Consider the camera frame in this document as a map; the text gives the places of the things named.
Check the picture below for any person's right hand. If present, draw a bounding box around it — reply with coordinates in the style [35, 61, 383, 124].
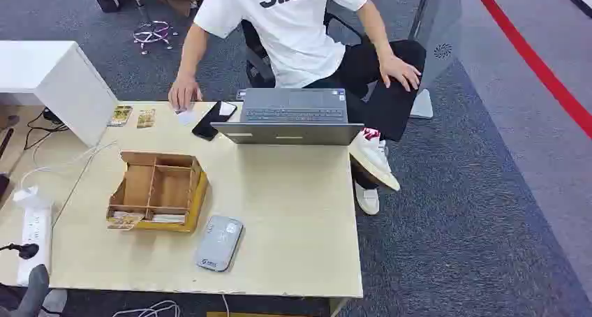
[167, 73, 203, 112]

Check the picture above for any person's left hand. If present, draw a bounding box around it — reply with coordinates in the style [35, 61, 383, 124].
[378, 54, 422, 93]

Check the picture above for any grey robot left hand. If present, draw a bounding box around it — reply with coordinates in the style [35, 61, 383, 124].
[13, 264, 51, 317]

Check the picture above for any plain white card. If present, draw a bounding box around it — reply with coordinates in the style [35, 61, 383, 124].
[175, 109, 199, 126]

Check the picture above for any black smartphone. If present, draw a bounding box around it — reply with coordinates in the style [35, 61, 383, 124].
[191, 101, 239, 142]

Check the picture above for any white power strip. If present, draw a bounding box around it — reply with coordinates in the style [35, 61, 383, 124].
[16, 205, 54, 288]

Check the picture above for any printed yellow card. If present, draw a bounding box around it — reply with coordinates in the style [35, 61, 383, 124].
[108, 105, 134, 128]
[106, 211, 146, 232]
[136, 109, 157, 130]

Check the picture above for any grey standing panel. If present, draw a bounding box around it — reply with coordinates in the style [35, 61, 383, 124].
[408, 0, 464, 121]

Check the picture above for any chrome chair base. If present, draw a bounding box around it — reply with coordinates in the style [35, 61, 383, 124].
[133, 0, 180, 56]

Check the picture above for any black office chair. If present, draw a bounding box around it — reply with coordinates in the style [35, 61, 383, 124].
[239, 11, 367, 89]

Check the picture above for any white plug adapter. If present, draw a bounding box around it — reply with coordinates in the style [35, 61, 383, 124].
[12, 186, 42, 210]

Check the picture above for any white shoe with red laces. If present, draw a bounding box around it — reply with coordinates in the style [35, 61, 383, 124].
[348, 127, 402, 193]

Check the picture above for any wooden card box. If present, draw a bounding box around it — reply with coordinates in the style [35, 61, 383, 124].
[105, 150, 210, 234]

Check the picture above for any grey laptop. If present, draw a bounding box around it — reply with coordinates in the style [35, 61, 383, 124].
[210, 88, 365, 147]

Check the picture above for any seated person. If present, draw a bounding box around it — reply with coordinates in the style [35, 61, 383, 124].
[167, 0, 427, 216]

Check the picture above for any white cabinet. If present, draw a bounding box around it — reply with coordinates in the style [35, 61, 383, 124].
[0, 40, 119, 149]

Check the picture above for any white card stack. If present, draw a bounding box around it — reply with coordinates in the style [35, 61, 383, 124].
[151, 213, 186, 225]

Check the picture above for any plain white shoe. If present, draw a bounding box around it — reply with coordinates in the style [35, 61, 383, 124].
[353, 180, 381, 217]

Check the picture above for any grey flat pouch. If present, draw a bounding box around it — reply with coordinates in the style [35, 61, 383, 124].
[194, 214, 245, 274]

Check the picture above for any black cable with plug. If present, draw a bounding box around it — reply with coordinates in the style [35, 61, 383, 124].
[0, 242, 40, 260]

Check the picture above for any thin grey cable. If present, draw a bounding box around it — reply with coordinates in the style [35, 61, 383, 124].
[50, 142, 119, 229]

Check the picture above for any white cable coil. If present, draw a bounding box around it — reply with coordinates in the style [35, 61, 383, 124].
[112, 300, 182, 317]

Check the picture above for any black cable bundle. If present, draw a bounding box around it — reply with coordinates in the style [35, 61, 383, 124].
[23, 107, 70, 152]

